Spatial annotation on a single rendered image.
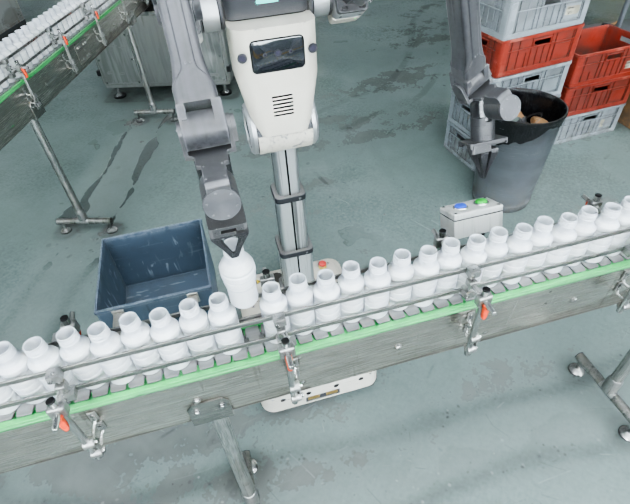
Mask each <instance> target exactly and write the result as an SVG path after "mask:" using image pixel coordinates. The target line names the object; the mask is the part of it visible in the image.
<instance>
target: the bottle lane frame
mask: <svg viewBox="0 0 630 504"><path fill-rule="evenodd" d="M622 258H623V257H622ZM623 259H624V258H623ZM610 262H611V264H609V265H605V266H600V265H599V264H598V268H594V269H590V270H588V269H587V268H585V267H584V268H585V269H586V270H585V271H582V272H578V273H575V272H573V271H572V270H571V269H570V270H571V271H572V272H573V273H572V274H571V275H567V276H561V275H560V274H558V275H559V278H555V279H551V280H548V279H547V278H546V277H545V276H544V277H545V278H546V281H544V282H540V283H534V282H533V281H532V280H531V281H532V283H533V284H532V285H528V286H524V287H522V286H520V285H519V284H518V283H517V284H518V285H519V288H517V289H513V290H507V289H506V288H505V287H504V288H505V292H501V293H497V294H494V293H493V292H492V291H490V292H491V294H492V295H493V299H492V302H491V305H492V307H493V308H494V310H495V311H496V312H497V314H496V315H495V316H492V315H491V314H490V312H488V315H487V317H486V319H484V320H483V319H481V322H480V325H479V328H478V333H479V334H480V335H481V338H480V341H479V342H481V341H484V340H488V339H492V338H495V337H499V336H503V335H506V334H510V333H513V332H517V331H521V330H524V329H528V328H532V327H535V326H539V325H542V324H546V323H550V322H553V321H557V320H561V319H564V318H568V317H571V316H575V315H579V314H582V313H586V312H590V311H593V310H597V309H601V308H604V307H608V306H611V305H615V304H617V303H618V302H620V301H622V300H621V299H620V298H619V297H618V296H617V295H616V291H614V288H615V287H616V285H617V283H619V282H622V280H620V278H621V277H622V275H623V273H624V271H628V270H630V259H629V260H626V259H624V261H621V262H617V263H613V262H612V261H610ZM626 284H628V285H629V286H630V273H629V275H628V277H627V278H626ZM462 299H463V303H459V304H455V305H452V304H451V303H450V302H449V301H448V303H449V306H447V307H443V308H439V309H438V308H437V307H436V306H435V305H434V304H433V306H434V310H432V311H428V312H422V311H421V310H420V308H419V311H420V313H419V314H416V315H412V316H408V315H407V314H406V313H405V312H404V314H405V317H404V318H401V319H397V320H393V319H392V318H391V317H390V315H389V318H390V321H389V322H385V323H382V324H378V323H377V322H376V320H375V319H374V322H375V325H374V326H370V327H366V328H363V327H362V326H361V324H360V323H359V327H360V329H358V330H355V331H351V332H347V330H346V329H345V327H343V328H344V333H343V334H339V335H335V336H332V335H331V334H330V332H328V337H327V338H324V339H320V340H316V339H315V337H314V336H313V335H312V339H313V341H312V342H308V343H304V344H300V343H299V341H298V339H296V343H297V345H296V346H295V351H296V355H295V356H293V359H294V358H298V364H299V366H297V368H299V371H300V376H298V380H299V382H302V386H303V387H301V391H303V390H307V389H310V388H314V387H318V386H321V385H325V384H329V383H332V382H336V381H339V380H343V379H347V378H350V377H354V376H358V375H361V374H365V373H368V372H372V371H376V370H379V369H383V368H387V367H390V366H394V365H397V364H401V363H405V362H408V361H412V360H416V359H419V358H423V357H426V356H430V355H434V354H437V353H441V352H445V351H448V350H452V349H455V348H459V347H463V346H464V345H465V344H467V338H466V336H465V332H463V329H464V325H465V324H466V323H468V321H466V318H467V314H468V312H472V311H475V313H476V310H477V306H476V305H475V303H474V300H475V299H474V300H470V301H466V300H465V299H464V298H463V297H462ZM297 368H296V369H297ZM289 394H290V389H289V383H288V377H287V371H286V366H285V360H284V359H280V356H279V352H278V350H277V351H273V352H270V353H268V352H267V350H266V348H264V354H262V355H258V356H254V357H251V356H250V353H249V352H248V357H247V358H246V359H243V360H239V361H234V359H233V357H232V356H231V362H230V363H227V364H223V365H219V366H218V365H217V363H216V360H214V367H212V368H208V369H204V370H200V368H199V365H198V364H197V371H196V372H192V373H189V374H185V375H183V373H182V370H180V373H179V376H177V377H173V378H169V379H165V376H164V373H163V375H162V380H161V381H158V382H154V383H150V384H148V383H147V380H146V378H145V381H144V385H142V386H138V387H134V388H129V384H128V383H127V386H126V389H125V390H123V391H119V392H115V393H111V390H110V387H109V390H108V394H107V395H104V396H100V397H96V398H93V397H92V391H91V394H90V397H89V399H88V400H84V401H80V402H77V403H75V402H74V400H73V401H71V403H70V404H69V406H70V414H69V416H70V417H71V418H72V419H73V420H74V421H75V423H76V424H77V425H78V426H79V427H80V428H81V430H82V431H83V432H84V433H85V434H86V435H87V437H89V436H92V425H93V421H94V420H93V421H91V420H90V419H89V417H88V416H87V415H86V413H89V412H92V411H95V412H96V413H97V415H98V416H99V417H100V419H97V422H99V421H103V422H104V424H105V425H106V426H107V428H106V429H105V430H104V435H103V446H104V445H107V444H111V443H115V442H118V441H122V440H125V439H129V438H133V437H136V436H140V435H144V434H147V433H151V432H154V431H158V430H162V429H165V428H169V427H173V426H176V425H180V424H183V423H187V422H191V421H192V420H191V418H190V416H189V414H188V412H187V409H188V408H189V407H190V406H191V405H192V404H199V403H200V402H203V401H207V400H210V399H214V398H218V397H225V398H229V401H230V404H231V407H232V409H233V410H234V409H238V408H241V407H245V406H249V405H252V404H256V403H260V402H263V401H267V400H270V399H274V398H278V397H281V396H285V395H289ZM52 423H53V420H52V419H51V418H50V417H49V416H48V415H47V414H46V412H45V411H42V412H38V413H37V412H36V406H35V408H34V410H33V413H32V414H30V415H26V416H22V417H19V418H18V417H16V412H15V415H14V417H13V419H11V420H7V421H3V422H0V474H2V473H6V472H9V471H13V470H17V469H20V468H24V467H28V466H31V465H35V464H38V463H42V462H46V461H49V460H53V459H57V458H60V457H64V456H67V455H71V454H75V453H78V452H82V451H86V450H84V449H83V447H82V443H81V442H80V441H79V440H78V439H77V438H76V437H75V436H74V435H73V433H72V432H71V431H70V430H69V431H64V430H62V429H61V428H60V427H59V431H58V432H57V433H52V432H51V429H52Z"/></svg>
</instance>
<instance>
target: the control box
mask: <svg viewBox="0 0 630 504"><path fill-rule="evenodd" d="M483 198H484V199H486V200H487V203H484V204H477V203H475V200H476V199H474V200H470V201H465V202H461V203H465V204H466V207H465V208H455V207H454V205H455V204H452V205H447V206H443V207H440V226H441V228H443V229H446V234H447V235H448V236H450V237H454V238H457V239H461V238H465V237H469V236H470V235H471V234H475V233H477V234H481V235H483V236H484V235H485V233H486V232H490V231H491V229H492V228H493V227H495V226H501V227H502V220H503V205H502V204H500V203H498V202H496V201H494V200H492V199H489V198H487V197H483Z"/></svg>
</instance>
